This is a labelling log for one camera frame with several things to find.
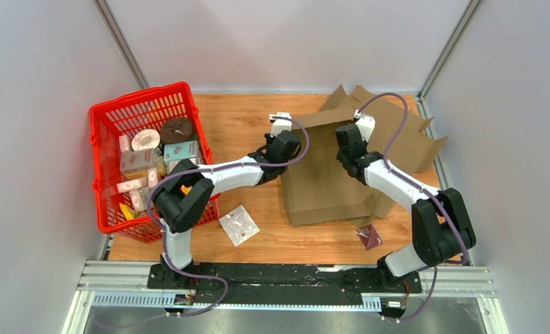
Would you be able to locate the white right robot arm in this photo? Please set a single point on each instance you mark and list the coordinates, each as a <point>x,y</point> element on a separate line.
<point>441,227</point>

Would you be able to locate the dark red packet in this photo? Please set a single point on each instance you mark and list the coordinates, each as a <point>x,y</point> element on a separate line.
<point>369,237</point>

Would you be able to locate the clear plastic bag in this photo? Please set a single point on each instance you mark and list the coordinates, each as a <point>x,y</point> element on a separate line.
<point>239,225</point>

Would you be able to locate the pink white tape roll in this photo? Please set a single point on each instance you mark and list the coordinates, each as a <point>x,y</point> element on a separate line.
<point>145,139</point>

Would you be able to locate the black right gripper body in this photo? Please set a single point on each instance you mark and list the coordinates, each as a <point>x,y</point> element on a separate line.
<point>339,156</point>

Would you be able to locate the brown round cake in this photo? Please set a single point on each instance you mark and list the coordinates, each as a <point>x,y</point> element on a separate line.
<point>177,130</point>

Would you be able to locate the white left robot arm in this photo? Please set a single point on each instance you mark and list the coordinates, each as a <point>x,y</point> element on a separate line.
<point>177,203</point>

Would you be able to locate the red plastic basket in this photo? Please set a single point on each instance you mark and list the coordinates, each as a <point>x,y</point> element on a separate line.
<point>113,125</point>

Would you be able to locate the teal snack box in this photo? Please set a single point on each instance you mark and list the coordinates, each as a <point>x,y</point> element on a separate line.
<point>180,151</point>

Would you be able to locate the brown cardboard box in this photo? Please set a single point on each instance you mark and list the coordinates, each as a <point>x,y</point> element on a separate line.
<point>317,188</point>

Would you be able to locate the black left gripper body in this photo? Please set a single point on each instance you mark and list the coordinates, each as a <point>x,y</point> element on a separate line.
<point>270,142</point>

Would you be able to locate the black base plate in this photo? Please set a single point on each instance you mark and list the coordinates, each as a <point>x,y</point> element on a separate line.
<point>279,284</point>

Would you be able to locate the pink white carton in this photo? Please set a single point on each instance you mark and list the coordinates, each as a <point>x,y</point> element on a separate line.
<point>135,164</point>

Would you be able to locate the aluminium front rail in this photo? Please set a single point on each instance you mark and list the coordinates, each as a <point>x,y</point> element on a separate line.
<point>124,283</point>

